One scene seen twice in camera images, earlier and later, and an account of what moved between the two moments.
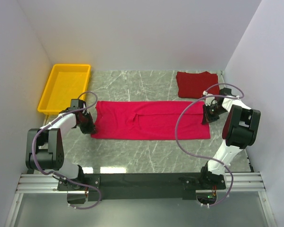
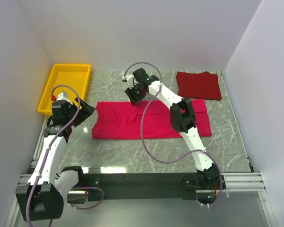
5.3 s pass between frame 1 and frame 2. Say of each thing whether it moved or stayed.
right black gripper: moved
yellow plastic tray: stayed
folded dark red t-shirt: stayed
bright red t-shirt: stayed
